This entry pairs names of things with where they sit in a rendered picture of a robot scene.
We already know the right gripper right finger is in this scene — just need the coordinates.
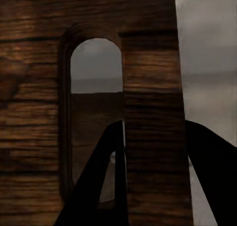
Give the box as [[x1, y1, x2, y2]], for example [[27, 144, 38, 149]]
[[185, 120, 237, 226]]

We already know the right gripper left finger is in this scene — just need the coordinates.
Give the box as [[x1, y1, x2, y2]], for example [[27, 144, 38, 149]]
[[54, 120, 128, 226]]

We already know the cutting board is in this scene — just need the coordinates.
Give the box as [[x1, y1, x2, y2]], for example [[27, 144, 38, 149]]
[[0, 0, 194, 226]]

